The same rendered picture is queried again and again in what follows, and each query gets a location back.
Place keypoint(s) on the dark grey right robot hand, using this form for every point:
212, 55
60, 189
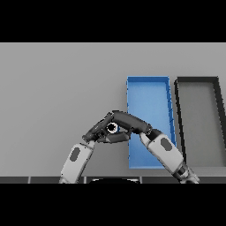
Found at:
129, 121

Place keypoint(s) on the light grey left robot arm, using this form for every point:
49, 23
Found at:
75, 162

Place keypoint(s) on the blue pipe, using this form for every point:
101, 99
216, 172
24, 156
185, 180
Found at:
112, 128

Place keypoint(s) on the dark grey bin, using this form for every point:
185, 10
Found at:
200, 120

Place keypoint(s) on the blue bin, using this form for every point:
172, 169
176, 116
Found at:
148, 117

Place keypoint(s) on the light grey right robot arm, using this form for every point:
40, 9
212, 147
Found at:
169, 157

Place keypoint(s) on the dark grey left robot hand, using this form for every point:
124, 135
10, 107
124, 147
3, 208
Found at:
95, 130

